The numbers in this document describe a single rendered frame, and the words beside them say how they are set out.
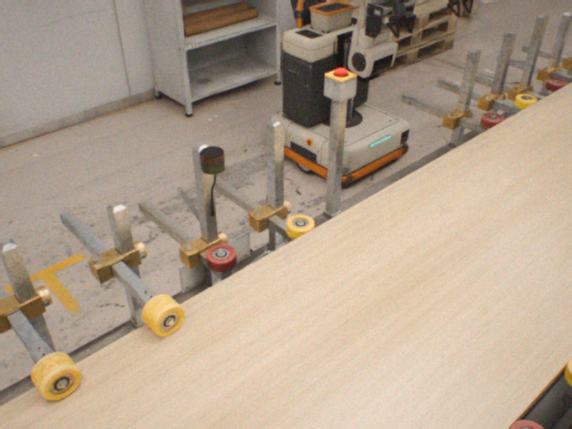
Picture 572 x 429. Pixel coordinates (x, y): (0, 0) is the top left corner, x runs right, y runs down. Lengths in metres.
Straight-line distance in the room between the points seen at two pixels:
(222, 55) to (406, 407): 3.98
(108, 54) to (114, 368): 3.26
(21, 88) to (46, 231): 1.18
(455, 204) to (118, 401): 1.09
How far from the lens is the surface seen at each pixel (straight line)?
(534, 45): 2.79
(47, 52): 4.16
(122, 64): 4.41
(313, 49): 3.25
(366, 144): 3.37
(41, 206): 3.54
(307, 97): 3.36
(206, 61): 4.78
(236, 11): 4.60
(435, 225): 1.68
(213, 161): 1.42
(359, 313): 1.38
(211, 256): 1.52
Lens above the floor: 1.88
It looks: 36 degrees down
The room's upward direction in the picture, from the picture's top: straight up
